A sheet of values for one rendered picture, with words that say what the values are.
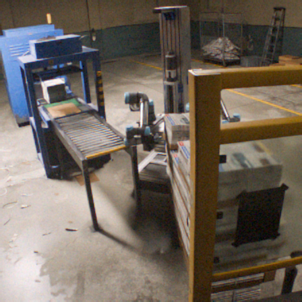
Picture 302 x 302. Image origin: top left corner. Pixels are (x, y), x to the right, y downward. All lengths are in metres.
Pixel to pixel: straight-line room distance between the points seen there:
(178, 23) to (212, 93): 2.37
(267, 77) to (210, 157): 0.34
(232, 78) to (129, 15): 11.51
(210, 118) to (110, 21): 11.24
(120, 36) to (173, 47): 9.01
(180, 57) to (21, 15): 8.55
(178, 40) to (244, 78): 2.34
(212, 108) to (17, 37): 5.41
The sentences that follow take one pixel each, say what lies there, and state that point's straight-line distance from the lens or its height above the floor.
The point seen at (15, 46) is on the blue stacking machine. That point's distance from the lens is 6.23.
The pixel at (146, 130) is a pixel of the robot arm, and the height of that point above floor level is 0.99.
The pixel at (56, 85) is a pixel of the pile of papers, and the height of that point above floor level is 1.03.
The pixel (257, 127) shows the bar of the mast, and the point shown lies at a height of 1.64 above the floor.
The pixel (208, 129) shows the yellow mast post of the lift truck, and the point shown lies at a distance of 1.09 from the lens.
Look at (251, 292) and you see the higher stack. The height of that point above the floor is 0.31.
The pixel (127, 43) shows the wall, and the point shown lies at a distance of 12.51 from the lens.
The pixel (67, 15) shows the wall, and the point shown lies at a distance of 11.71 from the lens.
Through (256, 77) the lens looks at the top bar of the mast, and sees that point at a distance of 1.11.
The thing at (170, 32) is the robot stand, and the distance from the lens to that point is 3.43.
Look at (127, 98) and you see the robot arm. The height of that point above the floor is 1.20.
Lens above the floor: 2.08
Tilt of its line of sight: 25 degrees down
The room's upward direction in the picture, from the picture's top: 4 degrees counter-clockwise
